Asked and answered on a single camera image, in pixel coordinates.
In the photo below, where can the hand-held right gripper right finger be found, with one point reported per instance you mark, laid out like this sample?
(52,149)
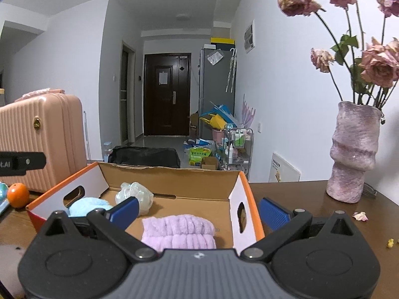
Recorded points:
(274,213)

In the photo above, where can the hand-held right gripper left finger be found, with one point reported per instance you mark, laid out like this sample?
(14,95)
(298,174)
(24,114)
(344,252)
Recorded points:
(126,213)

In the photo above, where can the clear mesh bath ball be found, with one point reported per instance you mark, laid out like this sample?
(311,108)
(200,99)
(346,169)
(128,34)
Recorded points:
(137,194)

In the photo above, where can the blue plush toy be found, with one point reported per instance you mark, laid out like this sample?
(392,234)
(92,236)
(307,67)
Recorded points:
(89,205)

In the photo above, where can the orange cardboard box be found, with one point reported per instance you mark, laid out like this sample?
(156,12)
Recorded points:
(174,187)

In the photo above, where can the lavender fluffy headband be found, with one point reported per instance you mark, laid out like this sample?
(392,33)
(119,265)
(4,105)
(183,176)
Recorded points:
(180,233)

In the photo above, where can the orange fruit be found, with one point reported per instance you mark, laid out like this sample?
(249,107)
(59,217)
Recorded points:
(18,195)

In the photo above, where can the blue tissue pack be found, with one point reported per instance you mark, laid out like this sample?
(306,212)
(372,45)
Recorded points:
(3,193)

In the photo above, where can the pink ribbed suitcase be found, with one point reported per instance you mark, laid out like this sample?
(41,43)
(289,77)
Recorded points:
(46,140)

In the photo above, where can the white flat panel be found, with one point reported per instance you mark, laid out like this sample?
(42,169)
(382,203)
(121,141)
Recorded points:
(285,168)

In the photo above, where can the black duffel bag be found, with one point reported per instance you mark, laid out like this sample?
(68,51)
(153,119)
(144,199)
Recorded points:
(143,155)

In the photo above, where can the clear water bottle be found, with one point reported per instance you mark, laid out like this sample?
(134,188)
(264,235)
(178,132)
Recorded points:
(107,151)

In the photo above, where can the white rod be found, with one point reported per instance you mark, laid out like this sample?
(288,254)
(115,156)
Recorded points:
(86,137)

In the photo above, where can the white trolley cart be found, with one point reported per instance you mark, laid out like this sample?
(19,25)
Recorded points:
(238,149)

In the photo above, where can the pink cloth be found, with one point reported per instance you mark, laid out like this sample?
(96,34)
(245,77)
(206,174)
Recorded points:
(40,92)

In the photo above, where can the small open cardboard box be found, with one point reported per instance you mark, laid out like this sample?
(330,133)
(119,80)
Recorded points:
(209,163)

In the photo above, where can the fallen rose petal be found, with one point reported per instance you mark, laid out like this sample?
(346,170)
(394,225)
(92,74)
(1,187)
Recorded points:
(360,216)

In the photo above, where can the green yellow packet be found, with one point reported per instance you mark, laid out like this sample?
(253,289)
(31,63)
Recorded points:
(199,155)

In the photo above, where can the pink bucket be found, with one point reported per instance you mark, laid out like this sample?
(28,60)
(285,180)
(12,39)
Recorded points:
(218,135)

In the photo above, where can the pink textured vase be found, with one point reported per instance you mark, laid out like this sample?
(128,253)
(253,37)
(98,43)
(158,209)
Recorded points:
(352,152)

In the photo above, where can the lavender coral ornament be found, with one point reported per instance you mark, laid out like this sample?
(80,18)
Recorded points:
(248,112)

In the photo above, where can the blue plastic rack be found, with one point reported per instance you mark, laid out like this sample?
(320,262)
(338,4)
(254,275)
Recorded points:
(226,113)

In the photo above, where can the brown cardboard box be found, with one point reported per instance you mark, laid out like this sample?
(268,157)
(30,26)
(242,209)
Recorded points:
(194,124)

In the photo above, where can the dark brown door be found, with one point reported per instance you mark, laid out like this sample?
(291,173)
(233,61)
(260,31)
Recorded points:
(166,106)

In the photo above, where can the white paper sheet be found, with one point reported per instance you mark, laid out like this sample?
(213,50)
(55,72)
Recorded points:
(162,78)

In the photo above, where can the grey refrigerator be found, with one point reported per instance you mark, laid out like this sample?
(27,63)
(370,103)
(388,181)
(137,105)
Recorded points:
(215,84)

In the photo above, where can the white folded umbrella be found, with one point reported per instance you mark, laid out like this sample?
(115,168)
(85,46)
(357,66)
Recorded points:
(229,71)
(234,70)

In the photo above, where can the clear plastic bag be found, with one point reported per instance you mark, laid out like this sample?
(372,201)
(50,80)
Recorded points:
(215,57)

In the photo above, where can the white electrical panel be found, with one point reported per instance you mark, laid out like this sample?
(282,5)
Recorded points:
(249,37)

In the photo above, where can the yellow black box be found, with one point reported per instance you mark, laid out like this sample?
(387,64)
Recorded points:
(222,40)

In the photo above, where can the dried pink roses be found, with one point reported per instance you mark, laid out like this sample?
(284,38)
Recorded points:
(378,65)

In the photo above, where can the round ceiling light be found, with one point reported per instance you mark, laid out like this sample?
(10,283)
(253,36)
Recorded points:
(183,16)

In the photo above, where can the side door frame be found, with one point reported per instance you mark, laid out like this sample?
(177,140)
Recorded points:
(127,93)

